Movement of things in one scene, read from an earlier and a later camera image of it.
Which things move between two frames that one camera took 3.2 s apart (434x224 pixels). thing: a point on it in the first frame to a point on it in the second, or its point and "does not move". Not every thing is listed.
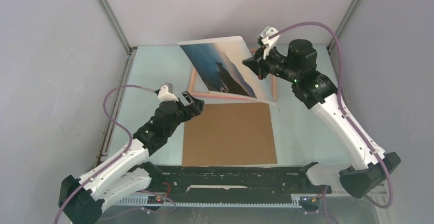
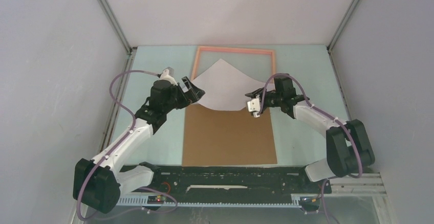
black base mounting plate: x=178 y=180 does not move
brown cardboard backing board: x=230 y=134 does not move
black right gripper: x=258 y=67 to x=254 y=93
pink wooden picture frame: x=226 y=95 to x=234 y=50
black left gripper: x=193 y=108 to x=194 y=93
